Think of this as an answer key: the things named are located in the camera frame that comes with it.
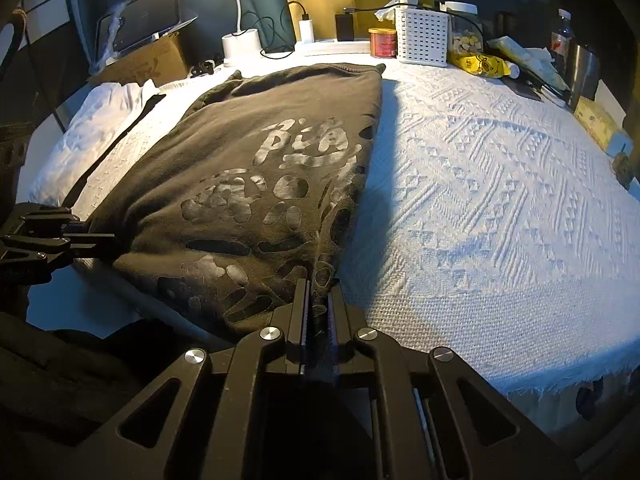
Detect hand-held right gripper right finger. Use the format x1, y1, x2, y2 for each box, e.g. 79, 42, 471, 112
324, 279, 583, 480

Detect black tablet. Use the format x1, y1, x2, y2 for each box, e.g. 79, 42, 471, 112
95, 0, 198, 56

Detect brown t-shirt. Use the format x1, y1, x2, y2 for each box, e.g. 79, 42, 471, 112
75, 62, 386, 346

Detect white pillow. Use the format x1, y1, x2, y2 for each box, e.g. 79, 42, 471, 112
27, 80, 161, 206

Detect clear jar white lid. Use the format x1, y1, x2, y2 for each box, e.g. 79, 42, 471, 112
445, 2, 486, 56

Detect steel tumbler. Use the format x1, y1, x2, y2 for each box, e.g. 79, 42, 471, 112
565, 42, 601, 106

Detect black adapter cable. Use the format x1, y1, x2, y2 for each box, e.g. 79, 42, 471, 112
342, 2, 446, 17

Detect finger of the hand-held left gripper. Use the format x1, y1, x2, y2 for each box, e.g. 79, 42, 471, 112
0, 232, 122, 273
17, 204, 86, 235

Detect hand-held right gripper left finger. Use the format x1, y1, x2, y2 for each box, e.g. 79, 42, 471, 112
52, 279, 314, 480

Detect black charging cable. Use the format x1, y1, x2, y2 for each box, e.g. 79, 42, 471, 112
250, 1, 311, 58

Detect yellow tissue box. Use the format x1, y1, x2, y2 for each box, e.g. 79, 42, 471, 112
574, 97, 635, 153

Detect grey rock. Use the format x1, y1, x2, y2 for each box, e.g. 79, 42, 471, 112
612, 152, 633, 188

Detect red can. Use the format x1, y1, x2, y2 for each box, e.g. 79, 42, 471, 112
369, 27, 398, 58

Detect white power strip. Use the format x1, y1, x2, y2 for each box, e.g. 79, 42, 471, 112
295, 40, 373, 57

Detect wet wipes pack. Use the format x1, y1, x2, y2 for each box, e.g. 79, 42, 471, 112
487, 37, 571, 93

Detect cardboard box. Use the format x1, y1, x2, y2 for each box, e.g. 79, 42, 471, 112
87, 32, 193, 88

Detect yellow snack bag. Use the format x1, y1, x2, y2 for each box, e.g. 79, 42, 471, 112
447, 51, 508, 79

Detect clear water bottle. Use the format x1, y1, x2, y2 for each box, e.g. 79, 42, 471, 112
550, 8, 573, 56

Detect white perforated basket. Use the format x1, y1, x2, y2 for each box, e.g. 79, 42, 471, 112
395, 7, 451, 66

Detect black eyeglasses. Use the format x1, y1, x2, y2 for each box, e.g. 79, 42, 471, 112
520, 67, 571, 108

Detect black smartphone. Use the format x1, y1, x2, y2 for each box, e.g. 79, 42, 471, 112
515, 80, 543, 103

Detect white desk lamp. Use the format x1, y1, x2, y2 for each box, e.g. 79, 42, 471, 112
187, 0, 266, 68

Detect teal curtain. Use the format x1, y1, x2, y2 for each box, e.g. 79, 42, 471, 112
185, 0, 301, 56

